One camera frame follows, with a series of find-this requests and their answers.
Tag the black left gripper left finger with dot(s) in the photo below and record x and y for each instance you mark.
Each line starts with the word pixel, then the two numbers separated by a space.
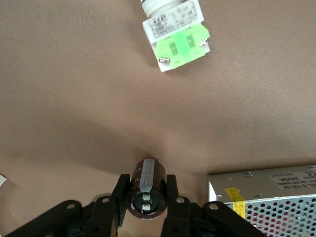
pixel 106 212

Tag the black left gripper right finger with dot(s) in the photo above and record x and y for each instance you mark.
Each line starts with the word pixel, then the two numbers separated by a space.
pixel 177 212

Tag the black cylindrical capacitor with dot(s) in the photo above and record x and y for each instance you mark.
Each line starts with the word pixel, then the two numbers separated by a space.
pixel 148 192

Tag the perforated metal power supply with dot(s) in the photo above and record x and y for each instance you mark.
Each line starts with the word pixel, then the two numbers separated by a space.
pixel 276 197

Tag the large white curved clamp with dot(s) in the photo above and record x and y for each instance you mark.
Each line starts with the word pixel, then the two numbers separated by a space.
pixel 2 179

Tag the green white pushbutton switch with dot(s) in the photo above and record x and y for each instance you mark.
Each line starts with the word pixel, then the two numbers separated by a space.
pixel 175 32

